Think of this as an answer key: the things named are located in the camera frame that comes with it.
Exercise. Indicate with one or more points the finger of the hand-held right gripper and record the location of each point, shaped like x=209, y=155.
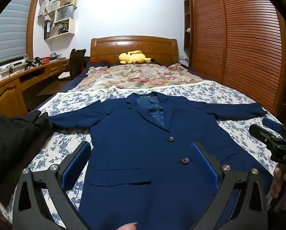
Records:
x=271, y=123
x=260, y=131

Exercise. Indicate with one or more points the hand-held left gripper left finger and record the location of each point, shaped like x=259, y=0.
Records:
x=77, y=165

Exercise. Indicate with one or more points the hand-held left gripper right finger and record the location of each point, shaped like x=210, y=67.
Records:
x=205, y=167

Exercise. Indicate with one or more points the navy blue suit jacket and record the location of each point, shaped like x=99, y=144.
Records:
x=133, y=148

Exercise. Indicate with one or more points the person's right hand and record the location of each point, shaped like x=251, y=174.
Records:
x=276, y=182

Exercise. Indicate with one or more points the person's left hand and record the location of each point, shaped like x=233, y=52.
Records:
x=129, y=227

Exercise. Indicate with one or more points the wooden bed with floral bedding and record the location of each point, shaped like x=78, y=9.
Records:
x=68, y=100

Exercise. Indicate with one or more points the black coat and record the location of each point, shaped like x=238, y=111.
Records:
x=13, y=143

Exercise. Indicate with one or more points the wooden louvered wardrobe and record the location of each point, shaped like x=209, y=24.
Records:
x=241, y=40

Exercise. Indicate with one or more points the wooden desk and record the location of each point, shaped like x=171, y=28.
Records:
x=3, y=95

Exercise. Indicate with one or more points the dark wooden chair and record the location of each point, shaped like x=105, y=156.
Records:
x=74, y=62

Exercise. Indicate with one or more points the red basket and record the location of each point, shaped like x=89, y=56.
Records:
x=45, y=60

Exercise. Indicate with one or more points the rose floral quilt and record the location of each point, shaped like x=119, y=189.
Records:
x=138, y=74

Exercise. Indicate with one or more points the black devices on desk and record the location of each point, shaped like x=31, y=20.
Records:
x=33, y=62

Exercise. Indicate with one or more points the yellow plush toy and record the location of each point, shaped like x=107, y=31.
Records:
x=133, y=57

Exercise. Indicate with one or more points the wooden bed headboard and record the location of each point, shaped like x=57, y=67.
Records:
x=133, y=44

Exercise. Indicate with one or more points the row of books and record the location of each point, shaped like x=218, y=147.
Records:
x=53, y=28

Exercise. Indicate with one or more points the grey paper bag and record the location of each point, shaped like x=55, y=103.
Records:
x=65, y=13

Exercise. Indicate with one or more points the grey window blind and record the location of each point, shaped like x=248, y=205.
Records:
x=8, y=28

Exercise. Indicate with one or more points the white wall shelf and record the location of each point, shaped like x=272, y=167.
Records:
x=72, y=26

